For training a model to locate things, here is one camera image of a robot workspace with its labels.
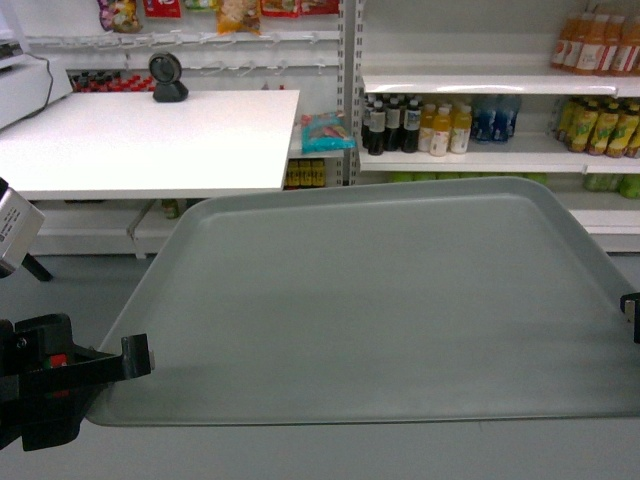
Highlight grey rectangular serving tray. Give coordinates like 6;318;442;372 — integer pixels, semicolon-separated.
89;177;639;426

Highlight blue label water bottle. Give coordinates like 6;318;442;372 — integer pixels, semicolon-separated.
471;95;499;143

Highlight red dahongpao seasoning bag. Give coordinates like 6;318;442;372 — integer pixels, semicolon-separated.
142;0;181;19

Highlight yellow green tea bottle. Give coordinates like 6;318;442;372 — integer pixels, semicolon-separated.
587;101;623;158

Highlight black power cable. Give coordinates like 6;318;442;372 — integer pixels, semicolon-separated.
29;53;55;109

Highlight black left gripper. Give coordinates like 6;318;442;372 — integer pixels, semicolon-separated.
1;314;154;451

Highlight white slotted shelf upright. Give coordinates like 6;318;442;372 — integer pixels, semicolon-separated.
337;0;366;186

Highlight teal snack package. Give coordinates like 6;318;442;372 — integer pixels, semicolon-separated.
300;112;356;154

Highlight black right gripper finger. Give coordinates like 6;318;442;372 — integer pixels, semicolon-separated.
619;292;640;344

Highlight orange juice bottle red label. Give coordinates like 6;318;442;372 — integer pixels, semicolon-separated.
572;14;609;75

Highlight white cash register scale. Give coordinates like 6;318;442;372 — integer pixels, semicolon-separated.
0;38;29;70

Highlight orange juice bottle far right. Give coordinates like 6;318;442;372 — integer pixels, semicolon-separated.
609;16;639;76

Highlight red pepper bag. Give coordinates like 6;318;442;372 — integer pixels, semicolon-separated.
300;0;340;16

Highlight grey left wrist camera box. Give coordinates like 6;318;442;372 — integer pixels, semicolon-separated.
1;179;51;281

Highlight red dried goods bag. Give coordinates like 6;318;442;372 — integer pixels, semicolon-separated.
260;0;301;18

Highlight black round barcode scanner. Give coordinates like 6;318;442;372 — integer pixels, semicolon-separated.
148;52;189;103

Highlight orange C100 juice bottle front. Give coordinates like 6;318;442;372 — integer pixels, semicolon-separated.
550;13;582;71

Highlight purple hotpot seasoning bag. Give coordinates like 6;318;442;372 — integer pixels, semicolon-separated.
97;0;142;34

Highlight white checkout counter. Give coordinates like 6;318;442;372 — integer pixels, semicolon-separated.
1;90;300;200

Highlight white cash drawer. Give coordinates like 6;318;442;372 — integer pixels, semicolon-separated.
1;56;73;128

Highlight yellow dried fungus bag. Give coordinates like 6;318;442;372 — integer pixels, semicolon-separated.
216;0;261;35

